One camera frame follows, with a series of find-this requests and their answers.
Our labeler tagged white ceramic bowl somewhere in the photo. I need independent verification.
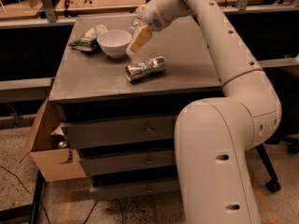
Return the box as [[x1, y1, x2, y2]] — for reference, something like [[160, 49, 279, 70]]
[[97, 30, 132, 58]]

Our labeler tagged black floor cable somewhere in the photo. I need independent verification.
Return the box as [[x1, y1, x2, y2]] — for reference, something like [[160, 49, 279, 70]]
[[0, 164, 52, 224]]

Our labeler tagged top grey drawer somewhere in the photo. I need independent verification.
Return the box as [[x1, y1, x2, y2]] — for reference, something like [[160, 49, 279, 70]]
[[62, 114, 174, 149]]

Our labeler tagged clear plastic water bottle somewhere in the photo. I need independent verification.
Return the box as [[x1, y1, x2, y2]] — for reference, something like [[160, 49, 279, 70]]
[[129, 18, 144, 35]]

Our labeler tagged wooden workbench behind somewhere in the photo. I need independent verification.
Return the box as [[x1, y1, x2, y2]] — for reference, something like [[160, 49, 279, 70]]
[[0, 0, 298, 21]]

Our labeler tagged silver can in box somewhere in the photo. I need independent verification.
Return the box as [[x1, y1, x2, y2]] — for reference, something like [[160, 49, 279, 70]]
[[58, 140, 68, 149]]

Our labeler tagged black office chair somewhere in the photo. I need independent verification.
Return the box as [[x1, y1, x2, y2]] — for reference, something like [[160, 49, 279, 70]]
[[255, 65, 299, 194]]

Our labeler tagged black metal stand leg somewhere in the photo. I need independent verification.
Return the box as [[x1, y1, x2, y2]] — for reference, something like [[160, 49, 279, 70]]
[[0, 172, 45, 224]]

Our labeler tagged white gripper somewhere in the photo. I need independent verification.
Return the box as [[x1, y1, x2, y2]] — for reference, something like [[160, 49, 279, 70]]
[[128, 0, 176, 53]]

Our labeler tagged open cardboard box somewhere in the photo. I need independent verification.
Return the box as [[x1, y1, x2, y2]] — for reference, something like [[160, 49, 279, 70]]
[[21, 78, 86, 181]]

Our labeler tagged grey drawer cabinet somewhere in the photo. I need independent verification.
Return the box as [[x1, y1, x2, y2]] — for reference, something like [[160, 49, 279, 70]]
[[50, 17, 221, 201]]

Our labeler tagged grey drawer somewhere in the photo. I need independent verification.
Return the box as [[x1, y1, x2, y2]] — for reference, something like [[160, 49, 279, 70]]
[[62, 114, 174, 149], [80, 149, 175, 176]]

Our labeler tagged green jalapeno chip bag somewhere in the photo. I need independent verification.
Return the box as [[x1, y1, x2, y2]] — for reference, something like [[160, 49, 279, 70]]
[[68, 24, 108, 52]]

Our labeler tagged middle grey drawer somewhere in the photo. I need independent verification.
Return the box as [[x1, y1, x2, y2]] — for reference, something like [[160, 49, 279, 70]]
[[80, 149, 175, 176]]

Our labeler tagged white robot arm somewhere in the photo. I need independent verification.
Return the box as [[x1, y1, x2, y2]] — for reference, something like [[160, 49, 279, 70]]
[[128, 0, 281, 224]]

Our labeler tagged crushed silver can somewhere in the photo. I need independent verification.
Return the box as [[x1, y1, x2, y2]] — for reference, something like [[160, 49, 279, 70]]
[[125, 56, 165, 82]]

